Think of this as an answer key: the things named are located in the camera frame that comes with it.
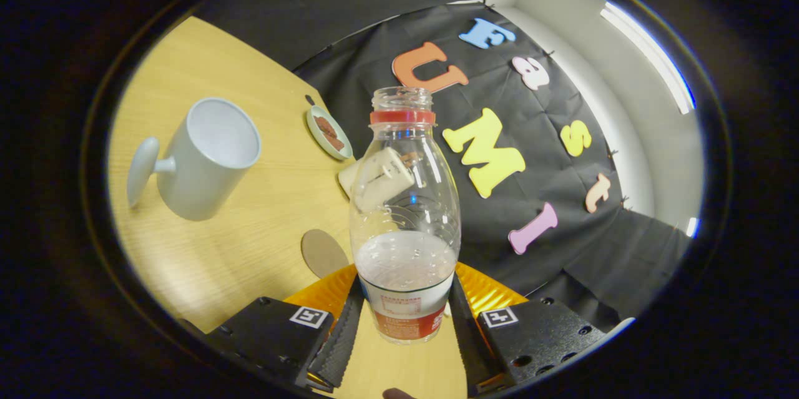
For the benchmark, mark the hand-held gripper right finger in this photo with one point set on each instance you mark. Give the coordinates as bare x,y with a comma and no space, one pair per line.
465,336

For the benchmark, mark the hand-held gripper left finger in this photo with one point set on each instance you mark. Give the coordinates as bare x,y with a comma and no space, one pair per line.
343,343

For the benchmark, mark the clear juice bottle red label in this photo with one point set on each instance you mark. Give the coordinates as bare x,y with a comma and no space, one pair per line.
406,274

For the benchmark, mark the round brown coaster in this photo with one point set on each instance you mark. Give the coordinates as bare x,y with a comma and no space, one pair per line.
321,252

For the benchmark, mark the white cup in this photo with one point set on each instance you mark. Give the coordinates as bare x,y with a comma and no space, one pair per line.
200,180

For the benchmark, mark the wooden table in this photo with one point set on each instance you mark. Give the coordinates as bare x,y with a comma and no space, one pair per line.
249,249

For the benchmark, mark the white toaster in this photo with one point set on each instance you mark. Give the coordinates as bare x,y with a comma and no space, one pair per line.
347,179

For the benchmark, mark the small pale green plate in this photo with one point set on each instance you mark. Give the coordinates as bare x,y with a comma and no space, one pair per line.
321,143

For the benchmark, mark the brown bread piece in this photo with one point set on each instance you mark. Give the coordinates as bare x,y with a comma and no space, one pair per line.
323,127
336,140

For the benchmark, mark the small ceiling light panel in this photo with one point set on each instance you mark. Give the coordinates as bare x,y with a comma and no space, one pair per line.
693,227

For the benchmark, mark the large ceiling light panel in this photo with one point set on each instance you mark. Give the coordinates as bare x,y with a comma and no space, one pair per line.
652,59

